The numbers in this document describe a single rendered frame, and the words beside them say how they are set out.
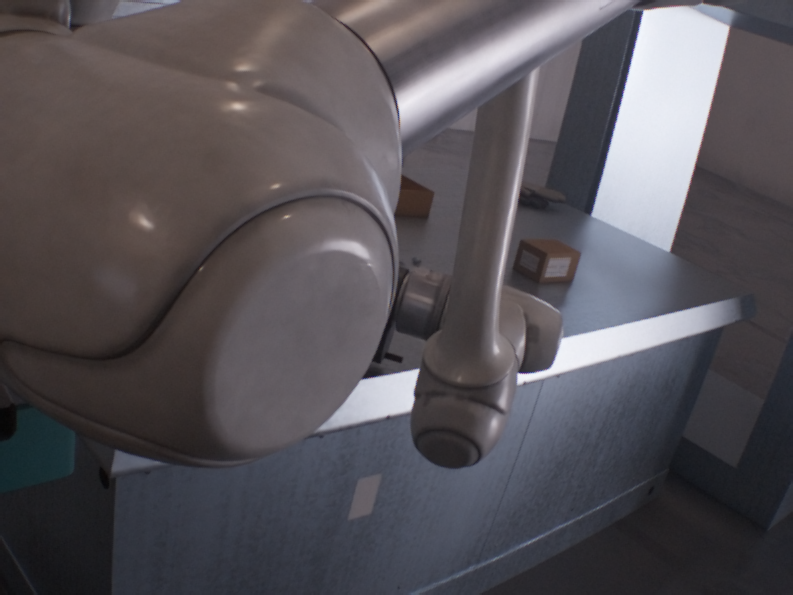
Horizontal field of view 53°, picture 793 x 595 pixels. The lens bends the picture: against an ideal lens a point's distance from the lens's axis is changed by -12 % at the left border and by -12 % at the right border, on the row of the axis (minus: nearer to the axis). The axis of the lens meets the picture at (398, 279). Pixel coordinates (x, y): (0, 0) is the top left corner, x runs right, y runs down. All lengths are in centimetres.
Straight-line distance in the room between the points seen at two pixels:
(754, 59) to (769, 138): 104
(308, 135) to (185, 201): 5
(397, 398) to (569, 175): 175
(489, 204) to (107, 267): 68
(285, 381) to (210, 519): 88
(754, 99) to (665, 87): 815
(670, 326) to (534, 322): 77
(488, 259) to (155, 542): 56
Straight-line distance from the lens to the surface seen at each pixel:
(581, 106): 283
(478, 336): 94
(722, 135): 1129
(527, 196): 241
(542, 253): 173
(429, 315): 111
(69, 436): 56
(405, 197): 194
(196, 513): 116
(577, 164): 282
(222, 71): 32
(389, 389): 118
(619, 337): 165
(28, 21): 46
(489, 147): 93
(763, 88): 1109
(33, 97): 33
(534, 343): 110
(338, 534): 138
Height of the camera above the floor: 114
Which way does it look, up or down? 18 degrees down
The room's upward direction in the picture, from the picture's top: 14 degrees clockwise
